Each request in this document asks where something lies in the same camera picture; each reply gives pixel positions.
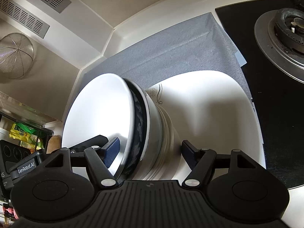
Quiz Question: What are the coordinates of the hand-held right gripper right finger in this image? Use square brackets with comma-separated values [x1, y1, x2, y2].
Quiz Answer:
[181, 140, 264, 188]

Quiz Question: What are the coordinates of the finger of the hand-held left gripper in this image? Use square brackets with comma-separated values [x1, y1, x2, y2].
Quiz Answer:
[68, 135, 108, 154]

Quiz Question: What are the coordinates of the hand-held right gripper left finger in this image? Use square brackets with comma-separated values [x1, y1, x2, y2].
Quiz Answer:
[44, 136, 121, 188]

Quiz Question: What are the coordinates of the large cream bowl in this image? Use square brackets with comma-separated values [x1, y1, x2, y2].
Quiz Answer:
[152, 104, 182, 181]

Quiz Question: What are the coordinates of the white bowl with blue pattern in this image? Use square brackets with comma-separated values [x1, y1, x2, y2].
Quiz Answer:
[61, 73, 150, 181]

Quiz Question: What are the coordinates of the large white plate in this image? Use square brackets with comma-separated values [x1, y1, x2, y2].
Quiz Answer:
[145, 70, 267, 181]

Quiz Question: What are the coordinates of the yellow packet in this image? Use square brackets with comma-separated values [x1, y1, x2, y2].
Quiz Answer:
[9, 123, 31, 139]

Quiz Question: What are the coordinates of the green packet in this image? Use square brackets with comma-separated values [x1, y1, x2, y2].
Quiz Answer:
[14, 122, 45, 148]

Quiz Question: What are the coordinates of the wooden cutting board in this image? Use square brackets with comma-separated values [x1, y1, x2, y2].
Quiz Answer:
[46, 135, 63, 154]

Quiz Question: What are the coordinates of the black glass cooktop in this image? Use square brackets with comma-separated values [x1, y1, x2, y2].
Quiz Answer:
[215, 0, 304, 190]

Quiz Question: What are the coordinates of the grey dish mat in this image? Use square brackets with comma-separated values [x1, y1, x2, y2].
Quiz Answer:
[81, 12, 253, 105]

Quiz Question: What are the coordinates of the metal mesh strainer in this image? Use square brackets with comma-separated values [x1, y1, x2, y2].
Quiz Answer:
[0, 33, 34, 79]

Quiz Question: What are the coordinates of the gas stove burner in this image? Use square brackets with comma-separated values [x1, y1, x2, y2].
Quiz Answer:
[254, 8, 304, 84]

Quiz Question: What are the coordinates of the black wire rack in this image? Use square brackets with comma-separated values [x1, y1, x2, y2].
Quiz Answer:
[0, 110, 55, 148]

